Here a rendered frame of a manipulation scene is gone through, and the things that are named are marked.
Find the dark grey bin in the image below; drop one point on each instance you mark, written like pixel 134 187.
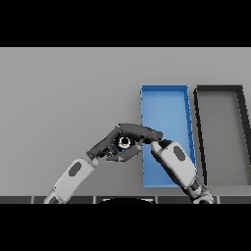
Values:
pixel 222 137

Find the left robot arm light grey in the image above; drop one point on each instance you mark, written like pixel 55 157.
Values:
pixel 73 178

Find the right robot arm light grey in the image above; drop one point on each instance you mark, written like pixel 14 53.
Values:
pixel 176 163

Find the left robot hand dark grey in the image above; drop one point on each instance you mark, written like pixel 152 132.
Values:
pixel 104 146

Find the right robot hand dark grey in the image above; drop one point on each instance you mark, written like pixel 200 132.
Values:
pixel 143 132

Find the blue bin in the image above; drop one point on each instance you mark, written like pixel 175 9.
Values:
pixel 165 111

